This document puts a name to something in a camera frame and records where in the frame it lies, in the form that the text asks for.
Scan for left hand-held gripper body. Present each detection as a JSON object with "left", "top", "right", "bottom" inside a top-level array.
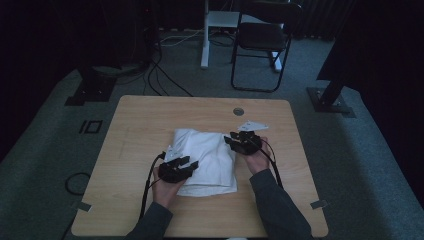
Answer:
[{"left": 157, "top": 144, "right": 196, "bottom": 185}]

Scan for left hand-held gripper cable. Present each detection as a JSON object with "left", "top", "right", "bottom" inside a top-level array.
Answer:
[{"left": 139, "top": 151, "right": 167, "bottom": 222}]

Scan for white floor cables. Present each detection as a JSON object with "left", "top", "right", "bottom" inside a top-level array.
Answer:
[{"left": 159, "top": 27, "right": 205, "bottom": 48}]

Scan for person's right hand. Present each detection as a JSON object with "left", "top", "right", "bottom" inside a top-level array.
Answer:
[{"left": 241, "top": 135, "right": 273, "bottom": 176}]

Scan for dark curtain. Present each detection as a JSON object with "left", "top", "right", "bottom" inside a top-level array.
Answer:
[{"left": 293, "top": 0, "right": 424, "bottom": 208}]

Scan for black metal stand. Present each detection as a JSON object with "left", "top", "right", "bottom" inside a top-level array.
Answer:
[
  {"left": 306, "top": 79, "right": 357, "bottom": 119},
  {"left": 64, "top": 65, "right": 118, "bottom": 107}
]

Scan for black folding chair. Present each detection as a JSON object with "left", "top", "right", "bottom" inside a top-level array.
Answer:
[{"left": 230, "top": 0, "right": 303, "bottom": 94}]

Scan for white desk frame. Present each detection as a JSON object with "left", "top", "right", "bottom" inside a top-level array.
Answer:
[{"left": 200, "top": 0, "right": 285, "bottom": 73}]

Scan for coiled black floor cable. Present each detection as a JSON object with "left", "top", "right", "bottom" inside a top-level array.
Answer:
[{"left": 64, "top": 171, "right": 92, "bottom": 197}]

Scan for black floor tape marks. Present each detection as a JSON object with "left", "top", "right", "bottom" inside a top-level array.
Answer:
[{"left": 78, "top": 119, "right": 104, "bottom": 135}]

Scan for grey tape strip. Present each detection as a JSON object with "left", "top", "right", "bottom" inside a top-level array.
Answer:
[
  {"left": 76, "top": 201, "right": 93, "bottom": 213},
  {"left": 309, "top": 198, "right": 330, "bottom": 211}
]

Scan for hand-held gripper cable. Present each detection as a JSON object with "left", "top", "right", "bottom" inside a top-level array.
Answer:
[
  {"left": 254, "top": 137, "right": 285, "bottom": 190},
  {"left": 139, "top": 151, "right": 167, "bottom": 222}
]

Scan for person's left hand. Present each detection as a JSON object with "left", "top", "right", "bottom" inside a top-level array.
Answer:
[{"left": 152, "top": 165, "right": 188, "bottom": 210}]

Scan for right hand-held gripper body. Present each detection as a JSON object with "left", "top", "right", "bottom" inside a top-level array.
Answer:
[{"left": 229, "top": 120, "right": 270, "bottom": 156}]

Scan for right hand-held gripper cable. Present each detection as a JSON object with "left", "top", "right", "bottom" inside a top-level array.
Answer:
[{"left": 254, "top": 137, "right": 285, "bottom": 190}]

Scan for black floor cables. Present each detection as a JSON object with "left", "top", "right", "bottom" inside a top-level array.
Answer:
[{"left": 142, "top": 46, "right": 195, "bottom": 98}]

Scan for white pants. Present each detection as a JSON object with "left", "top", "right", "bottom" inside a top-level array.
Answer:
[{"left": 171, "top": 128, "right": 239, "bottom": 198}]

